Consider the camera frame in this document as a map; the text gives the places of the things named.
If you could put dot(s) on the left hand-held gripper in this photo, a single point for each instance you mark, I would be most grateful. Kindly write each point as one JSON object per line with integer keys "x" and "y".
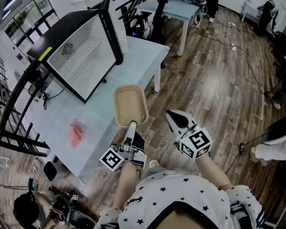
{"x": 112, "y": 159}

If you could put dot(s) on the black metal railing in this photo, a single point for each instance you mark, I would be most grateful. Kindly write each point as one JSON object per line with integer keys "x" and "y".
{"x": 12, "y": 128}

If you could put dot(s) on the pink cloth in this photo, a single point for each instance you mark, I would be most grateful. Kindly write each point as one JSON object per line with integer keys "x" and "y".
{"x": 76, "y": 132}

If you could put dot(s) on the tan paper food tray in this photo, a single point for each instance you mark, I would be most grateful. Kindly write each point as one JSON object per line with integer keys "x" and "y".
{"x": 129, "y": 104}

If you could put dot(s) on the white power strip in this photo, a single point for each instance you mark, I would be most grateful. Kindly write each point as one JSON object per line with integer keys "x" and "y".
{"x": 234, "y": 46}

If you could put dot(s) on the light blue table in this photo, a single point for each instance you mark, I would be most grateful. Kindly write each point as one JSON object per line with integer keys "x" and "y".
{"x": 157, "y": 80}
{"x": 184, "y": 34}

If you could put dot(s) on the white star-print shirt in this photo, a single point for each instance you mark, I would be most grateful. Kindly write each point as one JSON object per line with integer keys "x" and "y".
{"x": 181, "y": 194}

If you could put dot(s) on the person's white shoe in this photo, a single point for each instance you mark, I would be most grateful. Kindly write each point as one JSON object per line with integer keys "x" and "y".
{"x": 153, "y": 164}

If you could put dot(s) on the white table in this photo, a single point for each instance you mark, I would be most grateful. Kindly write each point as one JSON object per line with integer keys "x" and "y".
{"x": 250, "y": 11}

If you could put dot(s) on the black upright stand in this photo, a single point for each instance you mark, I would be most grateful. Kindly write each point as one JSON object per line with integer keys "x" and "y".
{"x": 158, "y": 25}

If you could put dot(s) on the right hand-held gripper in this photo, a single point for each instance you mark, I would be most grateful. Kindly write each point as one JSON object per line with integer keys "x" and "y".
{"x": 196, "y": 143}

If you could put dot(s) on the person's left forearm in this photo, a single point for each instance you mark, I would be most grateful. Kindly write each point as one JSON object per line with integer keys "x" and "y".
{"x": 124, "y": 187}

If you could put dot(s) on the teal dustpan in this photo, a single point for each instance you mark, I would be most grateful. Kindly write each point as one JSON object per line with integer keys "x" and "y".
{"x": 33, "y": 185}

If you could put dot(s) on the person's right forearm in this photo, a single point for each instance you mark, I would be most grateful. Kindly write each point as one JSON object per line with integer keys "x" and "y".
{"x": 212, "y": 173}

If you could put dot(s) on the black rounded pad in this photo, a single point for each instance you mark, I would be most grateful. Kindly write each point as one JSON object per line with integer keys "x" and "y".
{"x": 50, "y": 170}

